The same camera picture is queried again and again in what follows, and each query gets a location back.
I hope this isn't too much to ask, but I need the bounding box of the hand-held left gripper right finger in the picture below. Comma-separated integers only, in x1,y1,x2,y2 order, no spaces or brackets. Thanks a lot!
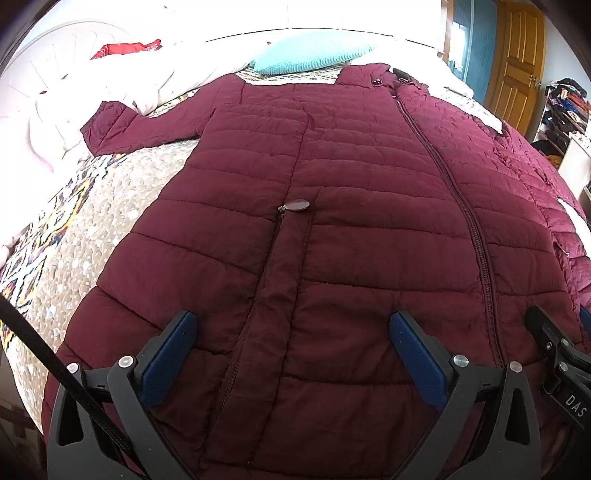
389,311,542,480

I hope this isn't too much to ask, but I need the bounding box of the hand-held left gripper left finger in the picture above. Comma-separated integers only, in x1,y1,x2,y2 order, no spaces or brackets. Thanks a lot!
47,310,199,480

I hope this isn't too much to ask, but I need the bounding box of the maroon puffer jacket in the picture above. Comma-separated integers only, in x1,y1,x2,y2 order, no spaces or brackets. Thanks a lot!
41,62,591,480

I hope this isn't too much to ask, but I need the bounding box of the shelf with clothes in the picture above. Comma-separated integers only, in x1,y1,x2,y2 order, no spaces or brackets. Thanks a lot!
531,78,591,160

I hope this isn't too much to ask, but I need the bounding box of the beige patterned quilted bedspread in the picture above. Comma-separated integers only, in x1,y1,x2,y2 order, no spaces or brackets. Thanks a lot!
0,65,509,437

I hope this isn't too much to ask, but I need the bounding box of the white cabinet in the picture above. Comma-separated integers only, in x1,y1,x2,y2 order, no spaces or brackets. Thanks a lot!
560,133,591,206

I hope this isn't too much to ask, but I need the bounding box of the wooden door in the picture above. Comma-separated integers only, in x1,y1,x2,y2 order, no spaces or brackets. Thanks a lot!
484,0,549,136

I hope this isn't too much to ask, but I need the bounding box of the white duvet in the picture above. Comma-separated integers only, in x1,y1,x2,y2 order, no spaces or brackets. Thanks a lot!
0,37,259,174

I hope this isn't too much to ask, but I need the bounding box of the blue curtain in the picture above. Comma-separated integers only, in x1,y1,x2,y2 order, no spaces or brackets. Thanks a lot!
450,0,500,104

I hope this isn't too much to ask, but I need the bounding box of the red cloth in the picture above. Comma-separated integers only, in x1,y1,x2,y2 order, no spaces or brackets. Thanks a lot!
90,40,162,61

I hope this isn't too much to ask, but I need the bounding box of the teal pillow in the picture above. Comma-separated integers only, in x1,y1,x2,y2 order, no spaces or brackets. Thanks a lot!
249,33,378,77

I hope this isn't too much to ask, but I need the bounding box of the white headboard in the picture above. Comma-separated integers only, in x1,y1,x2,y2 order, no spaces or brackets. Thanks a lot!
0,19,141,97

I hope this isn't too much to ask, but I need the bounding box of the black strap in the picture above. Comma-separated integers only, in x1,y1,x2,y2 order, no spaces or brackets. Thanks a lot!
0,295,149,480

